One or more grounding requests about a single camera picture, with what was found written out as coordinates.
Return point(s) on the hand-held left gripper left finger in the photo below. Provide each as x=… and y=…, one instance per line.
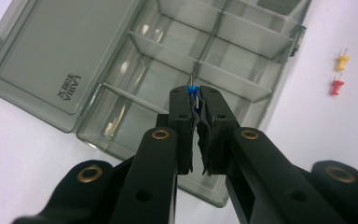
x=155, y=174

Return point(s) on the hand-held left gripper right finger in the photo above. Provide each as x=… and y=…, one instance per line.
x=251, y=174

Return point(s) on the blue pushpin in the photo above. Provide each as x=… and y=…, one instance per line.
x=192, y=90

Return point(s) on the red pushpin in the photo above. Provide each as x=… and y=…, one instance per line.
x=335, y=87

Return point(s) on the yellow pushpin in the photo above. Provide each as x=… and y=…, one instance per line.
x=341, y=61

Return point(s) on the grey transparent compartment box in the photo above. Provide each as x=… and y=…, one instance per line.
x=59, y=56

